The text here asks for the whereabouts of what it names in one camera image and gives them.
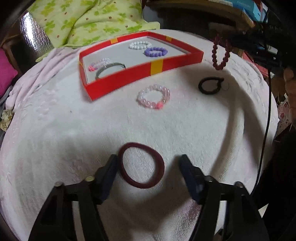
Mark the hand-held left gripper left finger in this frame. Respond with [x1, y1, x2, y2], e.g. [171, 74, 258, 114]
[28, 153, 118, 241]

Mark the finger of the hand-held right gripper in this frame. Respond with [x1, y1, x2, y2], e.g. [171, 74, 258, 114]
[228, 35, 256, 49]
[208, 22, 245, 34]

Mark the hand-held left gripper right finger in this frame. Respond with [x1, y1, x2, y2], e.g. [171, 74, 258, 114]
[179, 153, 270, 241]

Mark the dark red hair tie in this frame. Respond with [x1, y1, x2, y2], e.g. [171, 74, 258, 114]
[118, 142, 165, 189]

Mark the dark red bead bracelet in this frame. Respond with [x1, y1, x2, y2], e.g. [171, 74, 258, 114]
[211, 34, 232, 70]

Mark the purple bead bracelet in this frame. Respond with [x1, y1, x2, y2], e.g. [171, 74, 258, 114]
[144, 47, 168, 57]

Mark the white bead bracelet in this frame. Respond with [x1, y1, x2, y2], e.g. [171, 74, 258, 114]
[129, 41, 152, 50]

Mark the red cardboard tray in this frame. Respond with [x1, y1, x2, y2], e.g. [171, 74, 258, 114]
[79, 32, 204, 102]

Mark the silver bangle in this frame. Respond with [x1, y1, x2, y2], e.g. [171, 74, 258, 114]
[95, 62, 127, 80]

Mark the clear bead bracelet pink flower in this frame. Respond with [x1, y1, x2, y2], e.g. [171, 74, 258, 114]
[88, 58, 110, 72]

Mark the person's right hand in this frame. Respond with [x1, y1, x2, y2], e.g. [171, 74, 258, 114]
[282, 65, 296, 93]

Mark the orange red cloth pile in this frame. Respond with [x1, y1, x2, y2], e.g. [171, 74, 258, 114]
[240, 50, 271, 77]

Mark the wooden bench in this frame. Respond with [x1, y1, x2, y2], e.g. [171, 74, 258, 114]
[146, 0, 255, 29]

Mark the teal cardboard box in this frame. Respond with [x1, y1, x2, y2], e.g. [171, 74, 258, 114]
[228, 0, 262, 21]

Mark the floral print bag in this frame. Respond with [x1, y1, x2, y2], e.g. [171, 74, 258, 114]
[276, 102, 292, 137]

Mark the brown patterned cloth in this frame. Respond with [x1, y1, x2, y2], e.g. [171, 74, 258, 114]
[0, 109, 15, 130]

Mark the pale pink fleece cloth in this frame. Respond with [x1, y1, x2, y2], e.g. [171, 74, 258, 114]
[7, 47, 81, 105]

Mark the grey bed sheet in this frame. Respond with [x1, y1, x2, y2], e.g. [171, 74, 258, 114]
[0, 86, 14, 112]

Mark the green floral quilt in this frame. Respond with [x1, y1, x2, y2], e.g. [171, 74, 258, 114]
[28, 0, 160, 48]

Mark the magenta pillow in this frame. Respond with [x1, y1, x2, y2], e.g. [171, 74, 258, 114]
[0, 49, 18, 98]

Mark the silver foil mat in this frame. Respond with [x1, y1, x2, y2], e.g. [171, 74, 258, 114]
[20, 11, 55, 57]

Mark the black hair tie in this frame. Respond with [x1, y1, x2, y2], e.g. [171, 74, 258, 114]
[198, 77, 230, 95]

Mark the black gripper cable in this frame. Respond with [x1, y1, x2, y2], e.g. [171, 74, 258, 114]
[251, 65, 273, 197]

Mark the pale pink bead bracelet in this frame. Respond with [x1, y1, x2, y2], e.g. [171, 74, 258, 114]
[137, 85, 171, 110]

